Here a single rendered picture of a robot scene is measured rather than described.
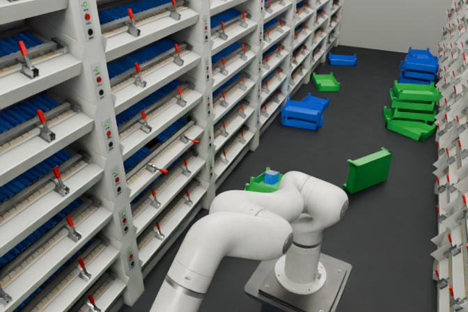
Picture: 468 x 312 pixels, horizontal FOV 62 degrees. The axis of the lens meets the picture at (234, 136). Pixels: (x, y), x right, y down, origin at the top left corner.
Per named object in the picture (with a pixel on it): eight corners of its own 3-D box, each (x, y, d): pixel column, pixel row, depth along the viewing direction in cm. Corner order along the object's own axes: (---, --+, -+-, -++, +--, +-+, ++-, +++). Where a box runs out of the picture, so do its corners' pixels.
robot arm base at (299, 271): (333, 267, 149) (340, 230, 140) (314, 303, 134) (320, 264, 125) (287, 247, 157) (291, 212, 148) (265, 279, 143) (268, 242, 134)
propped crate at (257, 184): (264, 178, 249) (267, 166, 248) (295, 186, 242) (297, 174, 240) (248, 190, 222) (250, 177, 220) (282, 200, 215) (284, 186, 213)
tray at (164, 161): (202, 136, 200) (207, 122, 194) (127, 205, 152) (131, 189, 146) (170, 115, 203) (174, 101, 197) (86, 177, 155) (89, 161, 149)
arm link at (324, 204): (298, 219, 144) (304, 166, 133) (345, 242, 135) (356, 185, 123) (281, 238, 136) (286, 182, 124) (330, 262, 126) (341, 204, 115)
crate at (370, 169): (386, 180, 249) (377, 173, 255) (393, 152, 239) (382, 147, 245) (352, 193, 236) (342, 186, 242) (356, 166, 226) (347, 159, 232)
